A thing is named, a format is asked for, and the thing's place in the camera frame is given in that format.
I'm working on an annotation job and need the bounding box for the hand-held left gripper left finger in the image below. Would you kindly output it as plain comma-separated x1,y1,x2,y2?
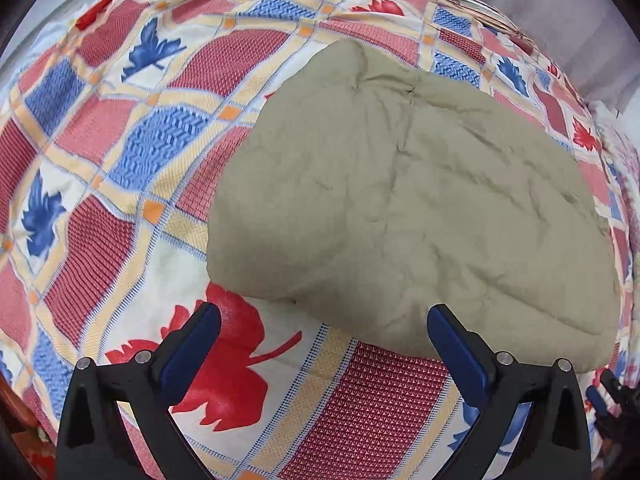
56,302,223,480

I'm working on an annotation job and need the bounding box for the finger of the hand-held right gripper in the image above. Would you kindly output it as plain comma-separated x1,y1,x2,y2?
585,367,633,436

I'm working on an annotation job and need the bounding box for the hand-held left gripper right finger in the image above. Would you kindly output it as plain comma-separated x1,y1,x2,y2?
427,302,593,480

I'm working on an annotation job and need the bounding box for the khaki padded jacket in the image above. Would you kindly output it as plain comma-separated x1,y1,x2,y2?
206,39,623,375

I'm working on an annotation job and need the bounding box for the leaf-patterned checked quilt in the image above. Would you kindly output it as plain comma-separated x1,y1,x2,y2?
0,0,637,480

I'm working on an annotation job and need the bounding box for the red floral cloth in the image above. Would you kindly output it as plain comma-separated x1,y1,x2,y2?
0,375,57,480

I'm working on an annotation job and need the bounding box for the pink floral blanket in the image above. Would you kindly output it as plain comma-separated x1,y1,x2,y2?
590,100,640,271

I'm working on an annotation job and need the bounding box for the grey curtain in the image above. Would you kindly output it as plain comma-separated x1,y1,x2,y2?
425,0,628,111

